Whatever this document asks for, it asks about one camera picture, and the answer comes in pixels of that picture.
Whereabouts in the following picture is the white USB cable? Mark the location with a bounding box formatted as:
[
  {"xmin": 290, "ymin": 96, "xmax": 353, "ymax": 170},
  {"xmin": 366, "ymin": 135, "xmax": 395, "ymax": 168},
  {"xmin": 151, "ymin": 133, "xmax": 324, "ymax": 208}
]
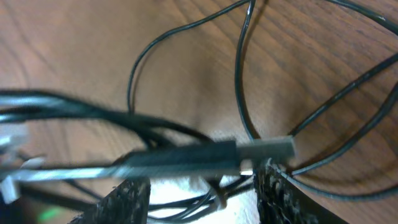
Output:
[{"xmin": 0, "ymin": 123, "xmax": 47, "ymax": 205}]

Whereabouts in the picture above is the thick black USB cable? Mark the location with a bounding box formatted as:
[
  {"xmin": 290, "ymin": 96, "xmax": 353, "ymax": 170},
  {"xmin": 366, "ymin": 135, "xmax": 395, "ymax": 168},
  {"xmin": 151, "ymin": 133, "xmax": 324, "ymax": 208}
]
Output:
[{"xmin": 0, "ymin": 52, "xmax": 398, "ymax": 224}]

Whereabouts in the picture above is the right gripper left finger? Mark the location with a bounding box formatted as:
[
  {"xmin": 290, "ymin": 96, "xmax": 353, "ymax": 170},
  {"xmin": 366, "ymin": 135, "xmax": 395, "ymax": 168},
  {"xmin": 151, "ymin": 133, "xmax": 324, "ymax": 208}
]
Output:
[{"xmin": 70, "ymin": 178, "xmax": 151, "ymax": 224}]

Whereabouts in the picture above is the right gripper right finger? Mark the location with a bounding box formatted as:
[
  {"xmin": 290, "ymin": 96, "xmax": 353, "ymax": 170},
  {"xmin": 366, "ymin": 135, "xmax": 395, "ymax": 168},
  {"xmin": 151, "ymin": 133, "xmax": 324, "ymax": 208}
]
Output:
[{"xmin": 254, "ymin": 159, "xmax": 347, "ymax": 224}]

